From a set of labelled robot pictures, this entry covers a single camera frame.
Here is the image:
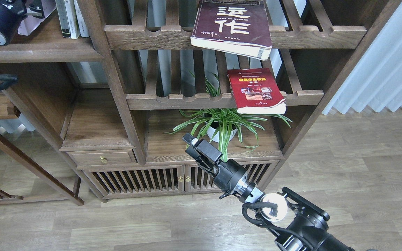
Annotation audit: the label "red textbook with photos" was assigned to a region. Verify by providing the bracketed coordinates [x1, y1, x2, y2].
[228, 67, 286, 115]

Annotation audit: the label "brass drawer knob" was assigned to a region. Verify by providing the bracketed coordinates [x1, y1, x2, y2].
[99, 156, 107, 164]

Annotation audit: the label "white upright book right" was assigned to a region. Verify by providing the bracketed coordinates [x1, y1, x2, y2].
[74, 0, 89, 38]

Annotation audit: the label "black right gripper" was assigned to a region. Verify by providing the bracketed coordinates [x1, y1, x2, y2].
[183, 133, 248, 199]

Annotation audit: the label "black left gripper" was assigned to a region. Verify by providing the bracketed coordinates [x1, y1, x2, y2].
[0, 0, 44, 39]

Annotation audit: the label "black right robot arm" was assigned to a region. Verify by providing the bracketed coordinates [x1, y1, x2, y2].
[183, 133, 352, 251]

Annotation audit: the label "green spider plant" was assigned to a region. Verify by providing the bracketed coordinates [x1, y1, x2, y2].
[166, 71, 292, 162]

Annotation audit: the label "grey upright book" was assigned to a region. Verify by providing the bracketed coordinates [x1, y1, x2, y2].
[55, 0, 71, 38]

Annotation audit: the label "white plant pot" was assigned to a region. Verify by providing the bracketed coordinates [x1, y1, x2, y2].
[207, 123, 238, 143]

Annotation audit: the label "white upright book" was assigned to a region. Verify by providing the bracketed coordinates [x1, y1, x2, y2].
[74, 0, 89, 38]
[64, 0, 80, 39]

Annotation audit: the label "dark red Chinese book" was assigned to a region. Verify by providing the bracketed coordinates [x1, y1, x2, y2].
[191, 0, 272, 61]

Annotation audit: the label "white pleated curtain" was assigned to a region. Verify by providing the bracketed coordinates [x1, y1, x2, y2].
[322, 3, 402, 115]

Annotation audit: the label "white lavender paperback book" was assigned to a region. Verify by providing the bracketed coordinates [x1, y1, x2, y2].
[17, 0, 56, 36]

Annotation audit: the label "dark wooden bookshelf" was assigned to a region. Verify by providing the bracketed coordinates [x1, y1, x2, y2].
[0, 0, 401, 200]

